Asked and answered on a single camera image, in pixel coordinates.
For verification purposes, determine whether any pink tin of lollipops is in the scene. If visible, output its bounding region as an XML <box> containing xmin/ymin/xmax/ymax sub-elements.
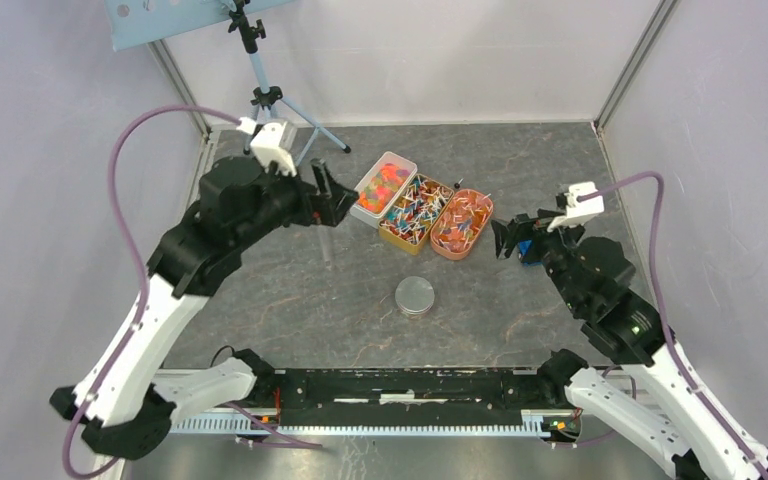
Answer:
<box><xmin>430</xmin><ymin>189</ymin><xmax>494</xmax><ymax>260</ymax></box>

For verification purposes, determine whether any white tin of gummies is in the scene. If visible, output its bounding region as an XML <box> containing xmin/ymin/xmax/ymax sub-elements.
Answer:
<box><xmin>350</xmin><ymin>151</ymin><xmax>418</xmax><ymax>228</ymax></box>

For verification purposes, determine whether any yellow tin of lollipops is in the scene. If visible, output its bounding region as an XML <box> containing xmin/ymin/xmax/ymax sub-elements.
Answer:
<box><xmin>378</xmin><ymin>174</ymin><xmax>455</xmax><ymax>255</ymax></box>

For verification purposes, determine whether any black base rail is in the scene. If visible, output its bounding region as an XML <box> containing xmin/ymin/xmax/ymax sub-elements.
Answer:
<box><xmin>237</xmin><ymin>367</ymin><xmax>572</xmax><ymax>427</ymax></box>

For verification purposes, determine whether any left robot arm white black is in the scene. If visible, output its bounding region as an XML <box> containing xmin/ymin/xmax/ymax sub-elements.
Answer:
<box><xmin>50</xmin><ymin>156</ymin><xmax>359</xmax><ymax>460</ymax></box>

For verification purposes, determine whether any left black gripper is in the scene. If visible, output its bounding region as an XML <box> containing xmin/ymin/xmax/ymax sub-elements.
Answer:
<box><xmin>233</xmin><ymin>156</ymin><xmax>359</xmax><ymax>253</ymax></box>

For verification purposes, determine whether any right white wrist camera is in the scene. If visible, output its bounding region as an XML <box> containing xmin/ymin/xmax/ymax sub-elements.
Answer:
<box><xmin>547</xmin><ymin>181</ymin><xmax>605</xmax><ymax>232</ymax></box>

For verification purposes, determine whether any blue toy brick car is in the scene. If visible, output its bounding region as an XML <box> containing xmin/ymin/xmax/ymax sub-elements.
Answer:
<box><xmin>517</xmin><ymin>240</ymin><xmax>534</xmax><ymax>265</ymax></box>

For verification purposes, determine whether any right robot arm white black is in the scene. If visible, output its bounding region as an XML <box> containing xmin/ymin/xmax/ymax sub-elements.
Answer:
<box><xmin>491</xmin><ymin>210</ymin><xmax>768</xmax><ymax>479</ymax></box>

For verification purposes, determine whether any light blue tripod stand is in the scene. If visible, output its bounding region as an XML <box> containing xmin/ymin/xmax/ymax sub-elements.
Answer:
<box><xmin>227</xmin><ymin>0</ymin><xmax>352</xmax><ymax>167</ymax></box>

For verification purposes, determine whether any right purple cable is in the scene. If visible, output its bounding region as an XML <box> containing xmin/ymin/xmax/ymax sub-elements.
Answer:
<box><xmin>576</xmin><ymin>170</ymin><xmax>768</xmax><ymax>480</ymax></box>

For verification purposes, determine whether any clear plastic scoop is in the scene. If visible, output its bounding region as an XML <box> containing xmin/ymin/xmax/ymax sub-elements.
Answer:
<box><xmin>316</xmin><ymin>225</ymin><xmax>335</xmax><ymax>270</ymax></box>

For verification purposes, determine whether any white toothed cable duct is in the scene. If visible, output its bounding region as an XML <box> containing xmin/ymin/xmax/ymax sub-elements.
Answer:
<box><xmin>170</xmin><ymin>410</ymin><xmax>580</xmax><ymax>440</ymax></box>

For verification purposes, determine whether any light blue perforated plate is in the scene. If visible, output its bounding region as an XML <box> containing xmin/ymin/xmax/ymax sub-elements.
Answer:
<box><xmin>104</xmin><ymin>0</ymin><xmax>290</xmax><ymax>51</ymax></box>

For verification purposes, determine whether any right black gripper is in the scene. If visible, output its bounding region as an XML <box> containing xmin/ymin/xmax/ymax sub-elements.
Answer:
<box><xmin>489</xmin><ymin>209</ymin><xmax>588</xmax><ymax>314</ymax></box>

